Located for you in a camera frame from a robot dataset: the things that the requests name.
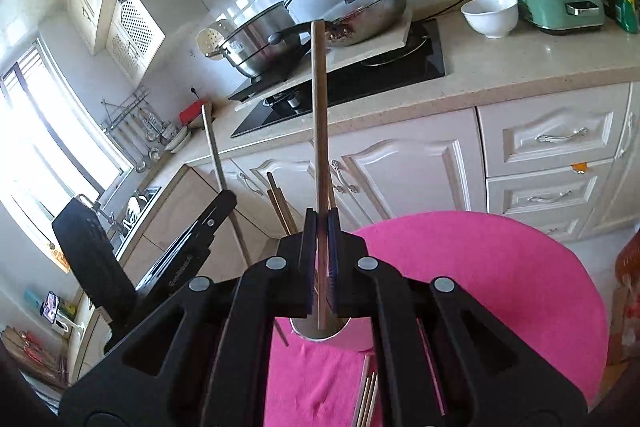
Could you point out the orange snack bag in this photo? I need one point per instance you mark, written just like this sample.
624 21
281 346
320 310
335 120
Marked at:
623 343

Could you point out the black gas hob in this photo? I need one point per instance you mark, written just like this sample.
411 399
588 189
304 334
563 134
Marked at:
419 60

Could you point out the wok with glass lid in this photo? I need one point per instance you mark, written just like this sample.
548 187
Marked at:
354 21

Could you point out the beige stone board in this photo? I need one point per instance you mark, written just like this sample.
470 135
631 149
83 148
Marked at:
337 58

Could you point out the pink round tablecloth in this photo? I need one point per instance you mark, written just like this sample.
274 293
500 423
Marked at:
536 286

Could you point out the kitchen sink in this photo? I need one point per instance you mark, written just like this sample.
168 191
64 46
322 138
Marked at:
138 202

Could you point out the steel stock pot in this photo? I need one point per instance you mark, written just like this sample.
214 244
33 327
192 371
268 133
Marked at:
248 48

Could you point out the lower base cabinets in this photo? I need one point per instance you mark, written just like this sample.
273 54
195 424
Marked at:
566 164

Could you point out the stacked white dishes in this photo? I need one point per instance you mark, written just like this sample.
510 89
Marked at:
179 140

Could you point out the red lid container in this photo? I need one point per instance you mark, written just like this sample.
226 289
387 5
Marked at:
192 116

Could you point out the white ceramic bowl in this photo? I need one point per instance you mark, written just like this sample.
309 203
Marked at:
493 19

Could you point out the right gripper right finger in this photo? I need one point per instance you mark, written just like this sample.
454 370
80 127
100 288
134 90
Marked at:
444 359

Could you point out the pink cup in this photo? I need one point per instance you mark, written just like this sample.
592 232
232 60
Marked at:
354 335

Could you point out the wall utensil rack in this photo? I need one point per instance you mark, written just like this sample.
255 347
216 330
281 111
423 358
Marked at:
136 130

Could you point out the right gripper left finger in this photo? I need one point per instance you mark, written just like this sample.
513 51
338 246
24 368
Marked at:
185 350

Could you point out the window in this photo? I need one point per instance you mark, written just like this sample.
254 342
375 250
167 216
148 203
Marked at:
53 152

